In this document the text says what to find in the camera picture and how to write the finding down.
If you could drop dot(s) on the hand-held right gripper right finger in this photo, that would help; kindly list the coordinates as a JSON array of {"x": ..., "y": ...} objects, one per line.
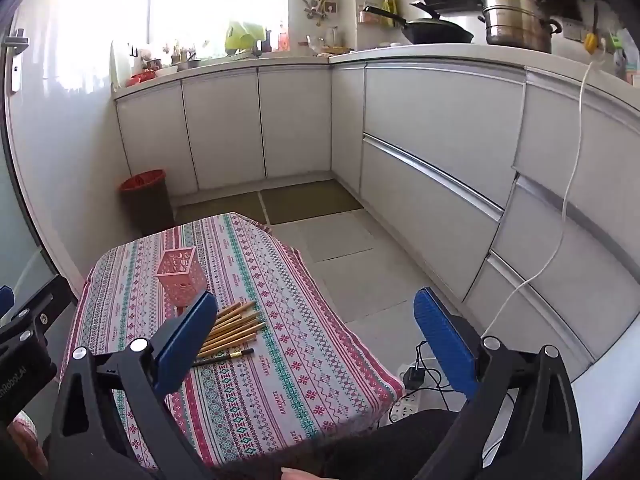
[{"x": 442, "y": 340}]

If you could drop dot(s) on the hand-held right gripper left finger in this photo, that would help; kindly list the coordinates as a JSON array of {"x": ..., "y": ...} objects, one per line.
[{"x": 182, "y": 345}]

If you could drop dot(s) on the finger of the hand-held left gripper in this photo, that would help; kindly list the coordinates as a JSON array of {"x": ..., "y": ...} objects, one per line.
[
  {"x": 40, "y": 300},
  {"x": 5, "y": 300}
]

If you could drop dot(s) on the dark chopstick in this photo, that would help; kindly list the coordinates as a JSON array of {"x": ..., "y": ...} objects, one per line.
[{"x": 225, "y": 356}]

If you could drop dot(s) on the pile of bamboo chopsticks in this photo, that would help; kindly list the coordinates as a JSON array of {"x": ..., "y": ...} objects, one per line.
[{"x": 240, "y": 322}]

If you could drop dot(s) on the pink plastic basket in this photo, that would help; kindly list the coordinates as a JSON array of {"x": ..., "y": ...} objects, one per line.
[{"x": 175, "y": 280}]

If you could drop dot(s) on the black plug charger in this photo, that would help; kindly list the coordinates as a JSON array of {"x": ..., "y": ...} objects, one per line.
[{"x": 414, "y": 377}]

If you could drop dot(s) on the white power strip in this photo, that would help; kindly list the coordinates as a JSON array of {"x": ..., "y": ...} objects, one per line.
[{"x": 407, "y": 402}]

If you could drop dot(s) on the white framed glass door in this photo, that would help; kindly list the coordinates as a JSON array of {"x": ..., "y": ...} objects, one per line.
[{"x": 15, "y": 210}]

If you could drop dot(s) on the patterned striped tablecloth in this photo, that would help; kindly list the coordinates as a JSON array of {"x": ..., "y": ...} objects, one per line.
[{"x": 280, "y": 360}]

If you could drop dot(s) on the person's black trouser leg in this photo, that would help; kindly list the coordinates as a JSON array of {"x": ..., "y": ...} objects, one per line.
[{"x": 400, "y": 445}]

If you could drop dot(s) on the olive floor mat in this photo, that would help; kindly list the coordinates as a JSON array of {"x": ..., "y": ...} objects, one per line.
[
  {"x": 310, "y": 200},
  {"x": 220, "y": 207}
]

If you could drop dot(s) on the brown trash bin red liner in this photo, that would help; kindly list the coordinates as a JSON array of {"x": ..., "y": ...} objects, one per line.
[{"x": 147, "y": 205}]

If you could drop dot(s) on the white kitchen cabinet unit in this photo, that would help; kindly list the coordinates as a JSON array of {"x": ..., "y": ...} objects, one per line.
[{"x": 440, "y": 150}]

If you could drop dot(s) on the red dish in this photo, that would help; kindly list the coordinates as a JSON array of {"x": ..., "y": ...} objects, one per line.
[{"x": 141, "y": 79}]

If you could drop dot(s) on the small metal pot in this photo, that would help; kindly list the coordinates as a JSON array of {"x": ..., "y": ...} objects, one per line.
[{"x": 189, "y": 65}]

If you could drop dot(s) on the white kitchen countertop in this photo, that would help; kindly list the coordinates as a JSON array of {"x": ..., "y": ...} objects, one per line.
[{"x": 450, "y": 55}]

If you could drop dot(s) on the black wok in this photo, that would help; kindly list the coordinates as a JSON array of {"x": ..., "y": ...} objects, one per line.
[{"x": 435, "y": 32}]

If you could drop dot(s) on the shallow food basket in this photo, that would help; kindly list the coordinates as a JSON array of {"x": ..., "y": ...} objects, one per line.
[{"x": 336, "y": 50}]

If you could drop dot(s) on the glass kettle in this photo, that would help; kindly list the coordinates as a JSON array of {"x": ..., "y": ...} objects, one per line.
[{"x": 333, "y": 37}]

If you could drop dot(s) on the red drink bottle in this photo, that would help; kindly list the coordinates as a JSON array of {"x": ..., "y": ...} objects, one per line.
[{"x": 283, "y": 39}]

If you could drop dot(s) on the steel steamer pot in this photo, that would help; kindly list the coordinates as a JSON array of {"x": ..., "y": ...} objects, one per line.
[{"x": 515, "y": 20}]

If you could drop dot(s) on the yellow hanging packets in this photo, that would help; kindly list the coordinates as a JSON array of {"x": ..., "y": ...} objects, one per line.
[{"x": 390, "y": 12}]

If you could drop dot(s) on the yellow hanging tool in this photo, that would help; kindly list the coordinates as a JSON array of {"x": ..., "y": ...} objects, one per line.
[{"x": 591, "y": 42}]

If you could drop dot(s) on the green hanging item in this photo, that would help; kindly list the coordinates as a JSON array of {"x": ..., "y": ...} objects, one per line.
[{"x": 622, "y": 52}]

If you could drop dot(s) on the water heater pipes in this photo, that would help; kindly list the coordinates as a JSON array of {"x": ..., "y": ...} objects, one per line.
[{"x": 317, "y": 5}]

